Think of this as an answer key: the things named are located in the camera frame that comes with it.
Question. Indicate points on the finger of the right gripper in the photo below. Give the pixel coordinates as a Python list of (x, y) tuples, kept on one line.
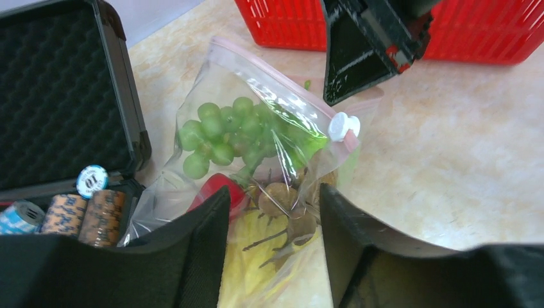
[(371, 41)]

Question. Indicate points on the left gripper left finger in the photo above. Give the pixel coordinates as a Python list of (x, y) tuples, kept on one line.
[(177, 265)]

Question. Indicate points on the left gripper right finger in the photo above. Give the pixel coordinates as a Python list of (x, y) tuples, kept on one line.
[(371, 264)]

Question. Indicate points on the yellow toy cabbage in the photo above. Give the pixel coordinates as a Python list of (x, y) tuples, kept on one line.
[(263, 257)]

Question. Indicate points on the brown toy grape bunch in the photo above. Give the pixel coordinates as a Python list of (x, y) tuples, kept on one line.
[(292, 199)]

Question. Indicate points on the green toy grape bunch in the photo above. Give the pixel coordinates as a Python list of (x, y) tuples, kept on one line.
[(261, 139)]

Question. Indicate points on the clear zip top bag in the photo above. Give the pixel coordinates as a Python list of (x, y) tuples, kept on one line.
[(227, 73)]

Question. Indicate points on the white zipper slider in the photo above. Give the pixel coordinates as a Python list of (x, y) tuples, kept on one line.
[(341, 124)]

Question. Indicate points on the white dealer chip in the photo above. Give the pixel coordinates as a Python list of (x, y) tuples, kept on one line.
[(91, 179)]

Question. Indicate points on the blue poker chip roll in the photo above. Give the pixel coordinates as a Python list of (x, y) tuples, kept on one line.
[(21, 217)]

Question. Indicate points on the black poker chip case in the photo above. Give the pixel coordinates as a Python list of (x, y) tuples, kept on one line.
[(69, 100)]

